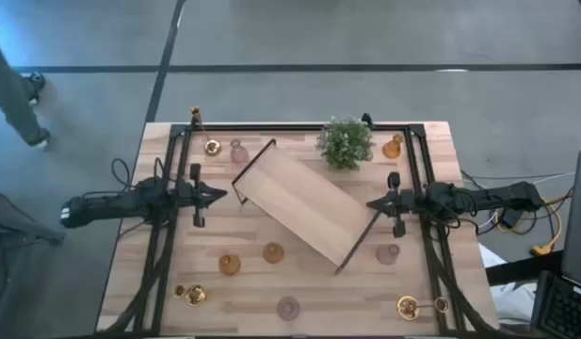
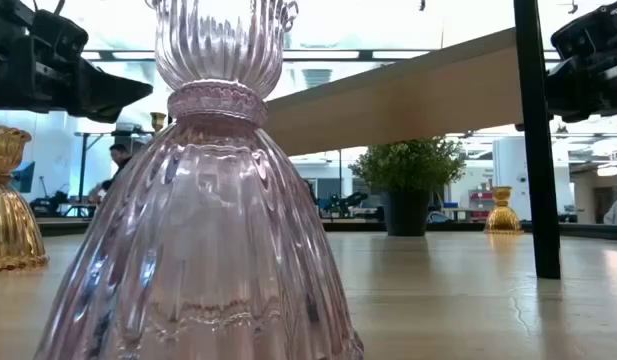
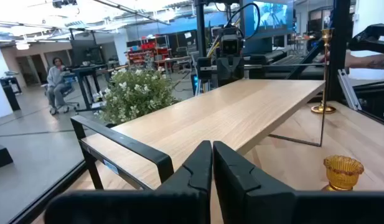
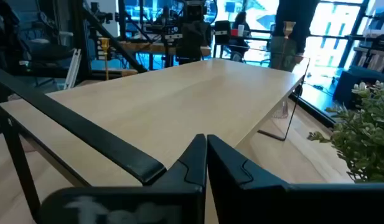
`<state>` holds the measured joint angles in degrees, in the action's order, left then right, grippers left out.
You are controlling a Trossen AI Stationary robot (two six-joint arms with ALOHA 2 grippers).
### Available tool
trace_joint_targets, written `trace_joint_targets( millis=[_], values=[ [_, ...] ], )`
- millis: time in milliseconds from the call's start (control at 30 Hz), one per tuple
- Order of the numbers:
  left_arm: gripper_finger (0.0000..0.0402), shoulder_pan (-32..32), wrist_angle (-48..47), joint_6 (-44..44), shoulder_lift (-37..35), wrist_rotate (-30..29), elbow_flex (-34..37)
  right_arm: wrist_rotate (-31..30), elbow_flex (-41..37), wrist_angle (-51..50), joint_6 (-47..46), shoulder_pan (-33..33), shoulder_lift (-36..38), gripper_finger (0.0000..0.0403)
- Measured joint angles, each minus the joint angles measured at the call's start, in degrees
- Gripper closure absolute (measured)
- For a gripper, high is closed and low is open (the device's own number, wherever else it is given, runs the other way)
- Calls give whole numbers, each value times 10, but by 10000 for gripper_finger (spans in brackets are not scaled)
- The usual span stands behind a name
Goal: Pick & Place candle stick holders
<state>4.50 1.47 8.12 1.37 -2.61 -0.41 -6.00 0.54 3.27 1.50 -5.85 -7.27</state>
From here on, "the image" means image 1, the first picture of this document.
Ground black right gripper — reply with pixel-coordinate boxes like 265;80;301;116
365;171;428;239

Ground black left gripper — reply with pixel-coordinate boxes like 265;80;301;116
176;163;229;229

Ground tall brass candlestick holder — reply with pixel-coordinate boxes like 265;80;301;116
189;105;223;157
395;295;450;322

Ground clear glass bowl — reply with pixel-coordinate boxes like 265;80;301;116
375;243;401;266

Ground pink ribbed glass candle holder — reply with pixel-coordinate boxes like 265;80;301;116
229;137;250;165
276;296;301;322

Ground amber ribbed glass candle holder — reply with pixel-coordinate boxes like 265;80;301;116
218;253;242;277
381;133;405;160
262;241;285;265

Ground short brass candlestick holder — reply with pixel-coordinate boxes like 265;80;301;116
172;282;208;308

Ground green plant in dark pot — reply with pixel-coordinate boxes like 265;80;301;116
315;116;375;170

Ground wooden shelf with black legs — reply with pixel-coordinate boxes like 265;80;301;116
231;137;383;277

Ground white cloth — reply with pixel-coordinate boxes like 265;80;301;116
477;244;539;326

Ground dark grey chair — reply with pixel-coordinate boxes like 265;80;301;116
0;187;65;339

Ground black laptop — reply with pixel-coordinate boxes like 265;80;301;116
529;149;581;339

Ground person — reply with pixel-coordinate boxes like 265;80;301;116
0;12;52;151

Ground black cable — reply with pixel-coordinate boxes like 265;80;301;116
110;157;133;190

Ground yellow cable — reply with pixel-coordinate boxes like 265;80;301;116
529;195;563;258

